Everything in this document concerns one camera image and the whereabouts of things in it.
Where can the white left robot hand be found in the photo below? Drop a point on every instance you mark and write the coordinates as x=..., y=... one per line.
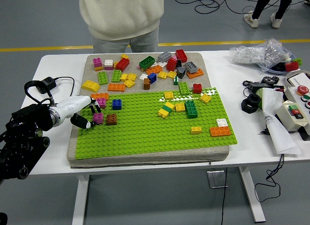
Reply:
x=72, y=106

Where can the pink toy brick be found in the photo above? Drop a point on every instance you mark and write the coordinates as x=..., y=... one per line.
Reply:
x=174, y=57
x=98, y=118
x=103, y=103

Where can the blue toy brick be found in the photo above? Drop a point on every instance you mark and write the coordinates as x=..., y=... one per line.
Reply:
x=152, y=78
x=117, y=104

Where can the green studded baseplate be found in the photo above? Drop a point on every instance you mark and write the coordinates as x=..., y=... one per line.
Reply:
x=145, y=133

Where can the yellow curved toy brick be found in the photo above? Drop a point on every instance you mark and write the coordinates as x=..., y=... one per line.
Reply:
x=90, y=86

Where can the long orange toy brick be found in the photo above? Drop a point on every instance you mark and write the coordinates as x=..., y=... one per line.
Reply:
x=116, y=87
x=154, y=69
x=195, y=74
x=100, y=96
x=220, y=131

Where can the lime green toy brick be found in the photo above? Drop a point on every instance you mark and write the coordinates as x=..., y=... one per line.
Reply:
x=102, y=78
x=298, y=61
x=116, y=75

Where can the pink and yellow brick stack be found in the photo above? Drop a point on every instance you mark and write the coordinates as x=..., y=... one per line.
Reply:
x=97, y=63

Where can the white and pink brick stack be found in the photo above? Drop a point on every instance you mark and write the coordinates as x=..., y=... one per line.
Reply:
x=108, y=64

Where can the small yellow toy brick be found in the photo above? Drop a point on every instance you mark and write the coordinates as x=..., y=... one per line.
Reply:
x=124, y=56
x=115, y=64

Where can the long red toy brick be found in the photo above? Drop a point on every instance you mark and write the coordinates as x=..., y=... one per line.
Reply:
x=181, y=55
x=122, y=64

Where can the white toy brick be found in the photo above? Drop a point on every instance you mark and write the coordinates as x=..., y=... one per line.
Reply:
x=221, y=122
x=143, y=76
x=161, y=64

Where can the tall brown toy brick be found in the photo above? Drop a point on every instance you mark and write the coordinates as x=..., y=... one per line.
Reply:
x=146, y=85

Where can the long dark green brick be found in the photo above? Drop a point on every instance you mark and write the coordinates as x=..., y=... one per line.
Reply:
x=191, y=109
x=147, y=62

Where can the yellow and green brick stack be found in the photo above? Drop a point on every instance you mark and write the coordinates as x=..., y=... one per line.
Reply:
x=166, y=109

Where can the long grey toy brick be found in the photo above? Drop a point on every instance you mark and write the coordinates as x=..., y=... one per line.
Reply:
x=191, y=67
x=164, y=56

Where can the small green and white brick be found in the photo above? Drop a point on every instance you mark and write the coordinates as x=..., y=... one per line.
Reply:
x=176, y=81

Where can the dark grey angled brick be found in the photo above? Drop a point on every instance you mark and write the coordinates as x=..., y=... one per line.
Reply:
x=180, y=72

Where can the black toy brick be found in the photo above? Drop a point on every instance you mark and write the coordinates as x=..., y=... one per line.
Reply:
x=178, y=63

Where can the square red toy brick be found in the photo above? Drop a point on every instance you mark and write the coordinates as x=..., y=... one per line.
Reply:
x=196, y=88

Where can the black power adapter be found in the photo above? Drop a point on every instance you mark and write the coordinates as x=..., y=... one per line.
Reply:
x=48, y=83

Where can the white table leg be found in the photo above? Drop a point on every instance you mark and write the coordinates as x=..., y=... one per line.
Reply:
x=81, y=200
x=252, y=198

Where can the person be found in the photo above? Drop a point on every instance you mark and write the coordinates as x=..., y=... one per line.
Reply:
x=260, y=4
x=121, y=11

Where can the grey-brown mat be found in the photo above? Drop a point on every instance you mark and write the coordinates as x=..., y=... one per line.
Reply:
x=169, y=156

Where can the yellow floor tape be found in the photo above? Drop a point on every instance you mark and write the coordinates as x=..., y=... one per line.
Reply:
x=218, y=43

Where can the metal floor plate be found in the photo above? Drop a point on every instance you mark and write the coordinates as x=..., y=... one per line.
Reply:
x=216, y=179

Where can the black power supply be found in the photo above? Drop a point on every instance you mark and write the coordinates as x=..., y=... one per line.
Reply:
x=255, y=86

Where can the clear bubble wrap bag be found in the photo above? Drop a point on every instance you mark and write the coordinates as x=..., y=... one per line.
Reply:
x=256, y=54

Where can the small black plug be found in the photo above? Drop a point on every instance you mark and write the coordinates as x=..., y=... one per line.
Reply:
x=264, y=132

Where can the black gear wheel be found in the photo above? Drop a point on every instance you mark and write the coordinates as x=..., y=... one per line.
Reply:
x=270, y=79

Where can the clear blue-rimmed container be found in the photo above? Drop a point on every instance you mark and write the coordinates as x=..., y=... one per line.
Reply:
x=276, y=72

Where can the white paper sheet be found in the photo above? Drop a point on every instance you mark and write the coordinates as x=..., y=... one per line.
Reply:
x=281, y=135

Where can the white button control box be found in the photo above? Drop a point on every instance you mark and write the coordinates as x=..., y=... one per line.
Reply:
x=294, y=92

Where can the white oval case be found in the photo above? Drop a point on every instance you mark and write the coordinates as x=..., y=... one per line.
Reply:
x=300, y=77

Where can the white switch box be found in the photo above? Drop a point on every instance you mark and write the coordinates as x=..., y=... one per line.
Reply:
x=285, y=117

